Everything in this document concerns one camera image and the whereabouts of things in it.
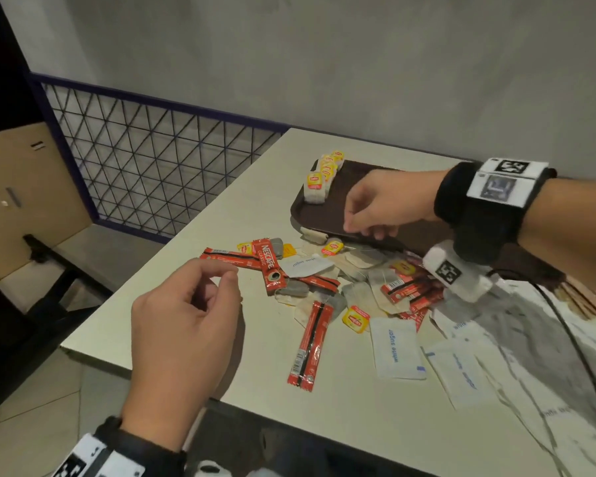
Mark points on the person's right hand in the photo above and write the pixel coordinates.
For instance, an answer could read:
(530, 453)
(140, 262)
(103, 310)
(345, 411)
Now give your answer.
(392, 198)

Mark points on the person's left hand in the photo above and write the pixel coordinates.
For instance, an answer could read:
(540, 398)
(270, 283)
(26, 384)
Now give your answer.
(179, 342)

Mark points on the pile of tea bags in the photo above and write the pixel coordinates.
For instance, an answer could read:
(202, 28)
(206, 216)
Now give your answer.
(367, 258)

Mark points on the dark brown tray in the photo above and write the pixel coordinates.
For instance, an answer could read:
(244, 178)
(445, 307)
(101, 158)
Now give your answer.
(323, 213)

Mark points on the pile of red coffee sticks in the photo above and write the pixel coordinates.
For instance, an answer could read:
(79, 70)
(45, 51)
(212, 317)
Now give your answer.
(310, 342)

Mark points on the pile of white sugar packets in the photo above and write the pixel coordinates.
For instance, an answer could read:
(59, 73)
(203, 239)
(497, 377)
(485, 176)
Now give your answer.
(397, 350)

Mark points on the pile of wooden stir sticks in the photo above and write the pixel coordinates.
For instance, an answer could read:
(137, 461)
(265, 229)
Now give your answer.
(586, 298)

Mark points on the person's right forearm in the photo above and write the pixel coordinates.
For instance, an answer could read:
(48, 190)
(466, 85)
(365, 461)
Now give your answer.
(576, 228)

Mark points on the black right wrist band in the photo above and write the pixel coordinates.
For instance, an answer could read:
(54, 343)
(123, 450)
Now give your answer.
(457, 198)

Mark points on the black wrist band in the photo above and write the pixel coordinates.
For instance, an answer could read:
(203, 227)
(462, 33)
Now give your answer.
(457, 198)
(144, 457)

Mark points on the black left wrist band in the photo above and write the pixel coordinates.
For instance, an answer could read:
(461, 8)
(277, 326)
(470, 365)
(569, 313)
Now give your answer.
(144, 457)

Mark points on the light wooden cabinet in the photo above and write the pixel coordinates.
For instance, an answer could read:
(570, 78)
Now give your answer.
(30, 218)

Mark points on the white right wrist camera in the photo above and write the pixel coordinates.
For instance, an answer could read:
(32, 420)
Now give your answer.
(452, 288)

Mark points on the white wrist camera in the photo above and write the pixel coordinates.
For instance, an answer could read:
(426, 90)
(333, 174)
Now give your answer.
(452, 288)
(206, 469)

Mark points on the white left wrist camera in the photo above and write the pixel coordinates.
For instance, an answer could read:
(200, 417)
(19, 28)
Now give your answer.
(206, 469)

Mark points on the black side table frame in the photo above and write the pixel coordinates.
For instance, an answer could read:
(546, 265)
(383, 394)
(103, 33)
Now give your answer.
(44, 248)

